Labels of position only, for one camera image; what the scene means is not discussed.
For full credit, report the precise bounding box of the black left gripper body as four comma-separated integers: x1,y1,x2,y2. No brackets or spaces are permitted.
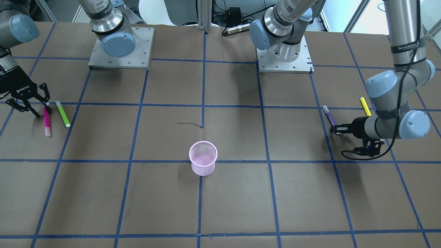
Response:
348,117,370,139

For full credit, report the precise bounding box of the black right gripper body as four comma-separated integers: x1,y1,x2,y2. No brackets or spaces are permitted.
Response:
0,67,38,100

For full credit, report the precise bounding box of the purple marker pen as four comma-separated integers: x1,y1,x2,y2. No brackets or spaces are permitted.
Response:
322,105,337,126

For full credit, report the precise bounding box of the pink marker pen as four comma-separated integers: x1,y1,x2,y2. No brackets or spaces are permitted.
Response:
43,107,51,137

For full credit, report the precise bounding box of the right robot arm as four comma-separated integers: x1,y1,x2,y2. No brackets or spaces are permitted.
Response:
1,0,145,118

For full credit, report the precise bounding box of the pink mesh cup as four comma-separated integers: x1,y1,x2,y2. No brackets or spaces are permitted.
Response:
188,141,218,176

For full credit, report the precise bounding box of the yellow marker pen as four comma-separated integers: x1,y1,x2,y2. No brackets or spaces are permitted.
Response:
359,97,372,116

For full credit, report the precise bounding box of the green marker pen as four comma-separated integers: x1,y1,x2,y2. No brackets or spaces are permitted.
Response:
55,101,71,128

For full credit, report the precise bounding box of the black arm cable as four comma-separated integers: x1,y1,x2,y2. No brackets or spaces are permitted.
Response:
340,0,422,161

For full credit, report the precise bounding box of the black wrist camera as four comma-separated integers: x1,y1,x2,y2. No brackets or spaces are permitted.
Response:
353,138,384,157

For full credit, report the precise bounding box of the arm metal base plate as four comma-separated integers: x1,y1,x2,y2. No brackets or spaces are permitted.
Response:
88,27,154,69
256,36,315,73

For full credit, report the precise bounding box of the aluminium frame post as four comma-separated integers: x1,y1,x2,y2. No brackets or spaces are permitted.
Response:
196,0,213,33

